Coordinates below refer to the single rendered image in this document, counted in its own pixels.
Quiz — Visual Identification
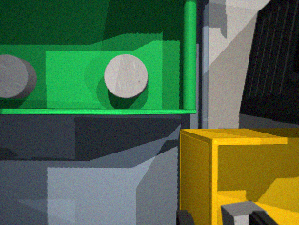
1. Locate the grey block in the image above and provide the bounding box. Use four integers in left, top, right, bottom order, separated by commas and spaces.
221, 201, 268, 225

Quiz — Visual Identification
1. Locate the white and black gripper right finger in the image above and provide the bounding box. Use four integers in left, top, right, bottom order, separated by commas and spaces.
249, 211, 279, 225

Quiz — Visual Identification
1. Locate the green open bin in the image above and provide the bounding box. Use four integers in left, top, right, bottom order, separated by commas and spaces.
0, 0, 197, 115

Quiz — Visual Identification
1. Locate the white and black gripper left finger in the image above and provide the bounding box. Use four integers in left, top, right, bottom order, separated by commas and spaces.
176, 210, 195, 225

